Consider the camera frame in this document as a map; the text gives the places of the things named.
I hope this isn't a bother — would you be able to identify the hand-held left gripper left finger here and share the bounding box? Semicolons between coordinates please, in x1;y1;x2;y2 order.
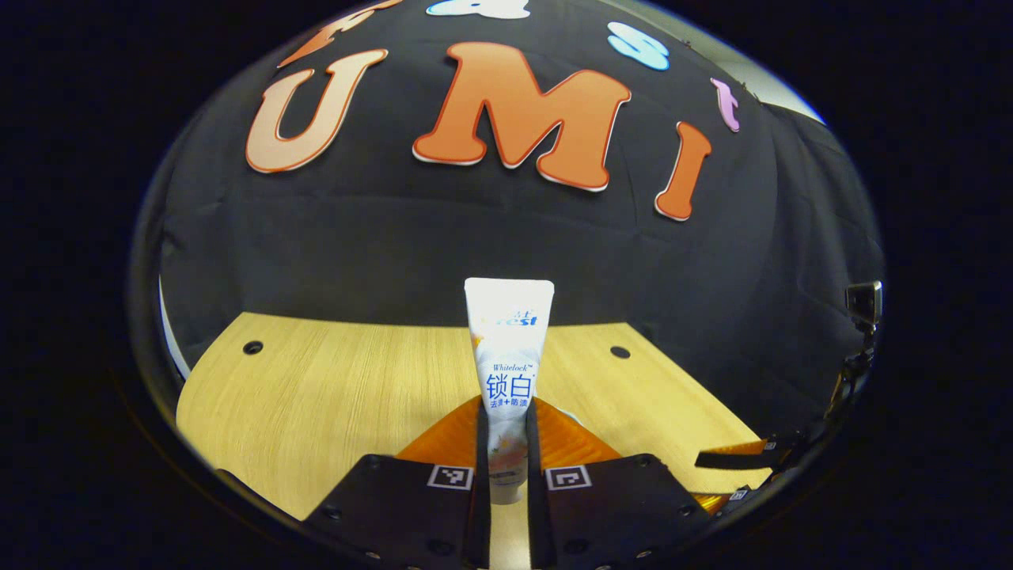
305;396;491;570

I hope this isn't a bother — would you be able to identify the wooden desktop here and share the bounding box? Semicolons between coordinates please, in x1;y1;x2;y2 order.
176;311;772;570

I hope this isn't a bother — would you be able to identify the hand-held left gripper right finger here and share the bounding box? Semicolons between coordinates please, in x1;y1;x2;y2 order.
525;396;713;570

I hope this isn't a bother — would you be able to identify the white toothpaste tube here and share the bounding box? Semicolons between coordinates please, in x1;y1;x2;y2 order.
463;277;556;505

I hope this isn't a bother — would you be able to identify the black backdrop cloth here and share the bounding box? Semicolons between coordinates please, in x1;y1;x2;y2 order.
131;0;886;444

